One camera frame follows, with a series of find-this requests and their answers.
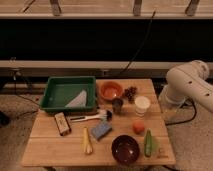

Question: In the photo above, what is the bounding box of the yellow banana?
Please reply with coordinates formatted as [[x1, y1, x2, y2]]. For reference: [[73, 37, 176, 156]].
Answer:
[[83, 127, 93, 155]]

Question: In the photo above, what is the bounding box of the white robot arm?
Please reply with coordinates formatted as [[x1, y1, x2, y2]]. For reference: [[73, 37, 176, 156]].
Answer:
[[158, 60, 213, 113]]

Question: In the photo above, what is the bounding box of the dark metal cup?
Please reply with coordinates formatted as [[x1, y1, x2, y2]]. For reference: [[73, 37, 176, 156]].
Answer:
[[112, 98, 123, 114]]

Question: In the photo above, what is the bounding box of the white paper cup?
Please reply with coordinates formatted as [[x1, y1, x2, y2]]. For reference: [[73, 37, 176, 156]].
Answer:
[[134, 96, 151, 117]]

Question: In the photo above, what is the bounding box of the orange bowl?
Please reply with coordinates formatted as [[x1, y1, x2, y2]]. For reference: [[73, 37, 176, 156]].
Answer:
[[99, 81, 123, 101]]

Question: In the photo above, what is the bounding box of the dark grape bunch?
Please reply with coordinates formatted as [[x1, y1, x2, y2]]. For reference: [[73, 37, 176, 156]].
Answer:
[[124, 86, 137, 103]]

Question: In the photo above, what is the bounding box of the white dish brush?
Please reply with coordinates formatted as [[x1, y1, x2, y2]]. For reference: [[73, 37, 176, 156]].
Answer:
[[70, 109, 112, 122]]

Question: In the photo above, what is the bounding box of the grey cloth in tray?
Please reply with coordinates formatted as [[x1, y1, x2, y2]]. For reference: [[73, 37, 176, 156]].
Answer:
[[67, 90, 87, 107]]

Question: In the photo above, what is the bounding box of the green plastic tray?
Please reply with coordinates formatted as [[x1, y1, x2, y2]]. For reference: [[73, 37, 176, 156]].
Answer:
[[40, 76, 96, 113]]

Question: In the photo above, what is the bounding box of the blue sponge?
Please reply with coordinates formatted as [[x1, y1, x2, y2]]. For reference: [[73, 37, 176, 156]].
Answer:
[[91, 121, 112, 141]]

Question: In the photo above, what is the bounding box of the wooden table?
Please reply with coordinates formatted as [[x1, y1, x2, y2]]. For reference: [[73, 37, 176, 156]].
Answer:
[[22, 79, 176, 167]]

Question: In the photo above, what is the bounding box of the orange fruit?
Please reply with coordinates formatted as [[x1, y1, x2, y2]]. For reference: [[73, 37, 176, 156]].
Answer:
[[132, 120, 145, 134]]

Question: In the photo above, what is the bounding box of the brown rectangular box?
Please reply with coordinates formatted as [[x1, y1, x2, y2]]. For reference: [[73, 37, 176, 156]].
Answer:
[[54, 112, 71, 136]]

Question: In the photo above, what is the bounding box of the dark red bowl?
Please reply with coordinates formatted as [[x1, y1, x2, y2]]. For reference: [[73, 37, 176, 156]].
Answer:
[[111, 135, 140, 165]]

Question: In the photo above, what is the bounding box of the green cucumber toy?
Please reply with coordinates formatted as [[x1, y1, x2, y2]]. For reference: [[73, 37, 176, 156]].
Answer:
[[144, 130, 158, 157]]

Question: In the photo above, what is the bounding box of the black cable on wall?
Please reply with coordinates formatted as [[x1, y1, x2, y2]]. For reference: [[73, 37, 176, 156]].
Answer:
[[118, 10, 157, 76]]

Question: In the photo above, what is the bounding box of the black cable right floor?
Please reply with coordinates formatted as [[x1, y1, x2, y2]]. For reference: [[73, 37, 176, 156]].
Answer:
[[165, 98, 198, 127]]

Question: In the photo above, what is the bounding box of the black cable floor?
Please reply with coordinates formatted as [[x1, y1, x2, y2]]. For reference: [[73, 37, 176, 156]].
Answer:
[[165, 98, 198, 127], [11, 69, 41, 119]]

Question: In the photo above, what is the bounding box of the black cable left floor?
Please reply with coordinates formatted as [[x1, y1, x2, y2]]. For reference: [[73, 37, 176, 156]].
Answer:
[[11, 69, 41, 119]]

